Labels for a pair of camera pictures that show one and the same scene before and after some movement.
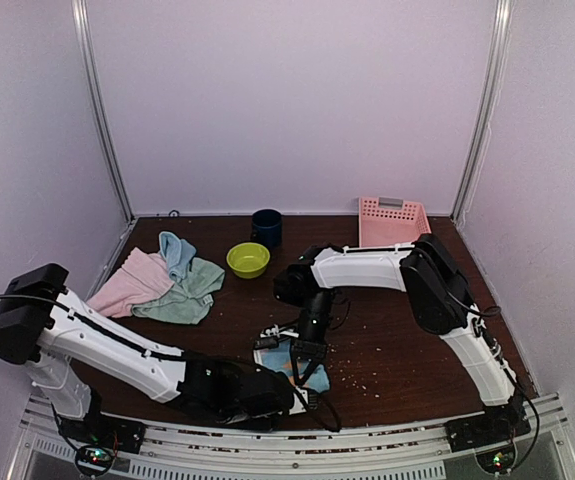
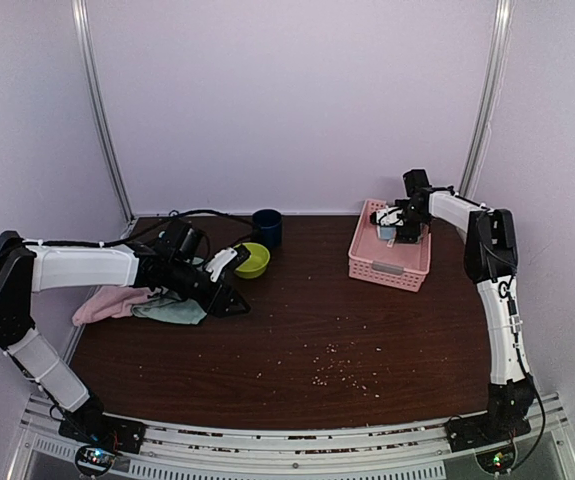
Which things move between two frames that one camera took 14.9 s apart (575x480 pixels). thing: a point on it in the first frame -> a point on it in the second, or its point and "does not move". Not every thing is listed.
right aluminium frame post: x=497 y=65 does not move
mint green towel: x=189 y=300 does not move
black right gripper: x=313 y=350 -> x=409 y=233
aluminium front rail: x=547 y=452 does not move
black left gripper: x=268 y=425 -> x=217 y=308
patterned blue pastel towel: x=281 y=359 -> x=388 y=232
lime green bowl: x=248 y=260 does not move
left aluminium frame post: x=83 y=35 does not move
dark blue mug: x=267 y=228 does not move
